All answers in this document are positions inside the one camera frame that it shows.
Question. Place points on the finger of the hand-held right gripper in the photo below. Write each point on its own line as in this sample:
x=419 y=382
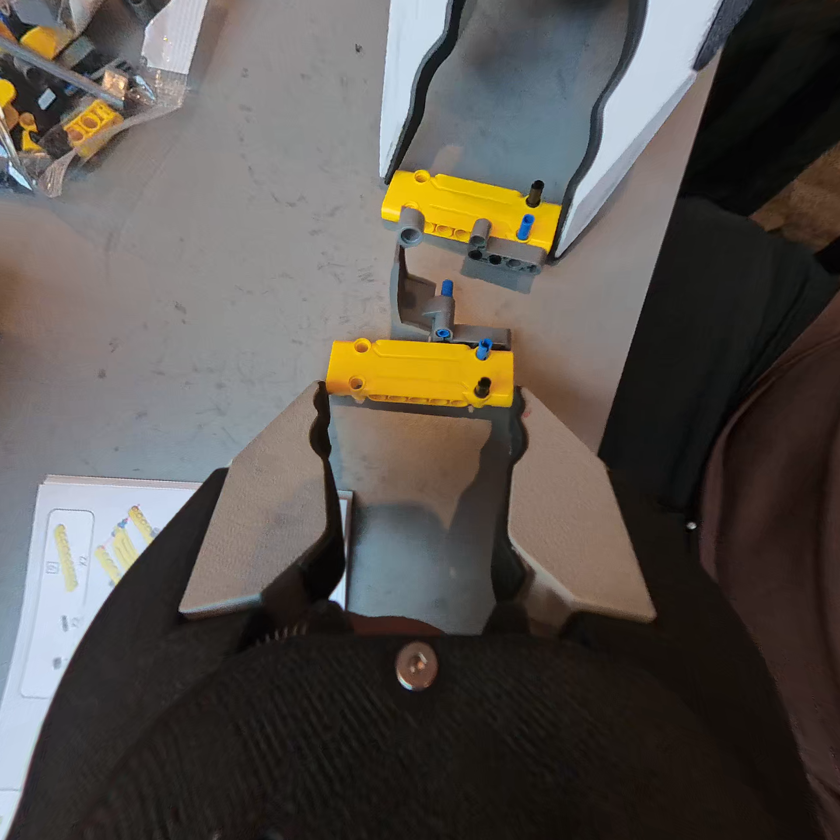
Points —
x=400 y=79
x=643 y=111

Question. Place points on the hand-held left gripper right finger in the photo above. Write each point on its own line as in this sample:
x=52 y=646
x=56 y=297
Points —
x=571 y=525

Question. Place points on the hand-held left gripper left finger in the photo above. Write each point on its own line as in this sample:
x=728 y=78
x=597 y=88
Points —
x=275 y=512

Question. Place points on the yellow panel with grey beam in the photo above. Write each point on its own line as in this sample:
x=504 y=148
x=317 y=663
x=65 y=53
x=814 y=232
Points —
x=459 y=197

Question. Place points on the yellow panel with curved grey panel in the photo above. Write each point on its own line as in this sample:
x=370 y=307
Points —
x=407 y=374

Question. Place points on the grey desk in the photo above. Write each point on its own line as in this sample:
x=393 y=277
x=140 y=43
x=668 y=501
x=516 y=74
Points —
x=229 y=295

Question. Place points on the person's black trousers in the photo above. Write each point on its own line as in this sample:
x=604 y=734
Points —
x=722 y=295

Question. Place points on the open instruction booklet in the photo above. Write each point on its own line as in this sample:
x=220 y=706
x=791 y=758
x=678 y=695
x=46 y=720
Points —
x=79 y=590

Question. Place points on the person's brown sweater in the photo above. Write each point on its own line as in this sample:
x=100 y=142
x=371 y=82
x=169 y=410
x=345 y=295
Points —
x=787 y=525

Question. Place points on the small clear bag yellow parts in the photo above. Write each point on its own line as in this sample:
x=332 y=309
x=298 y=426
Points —
x=85 y=118

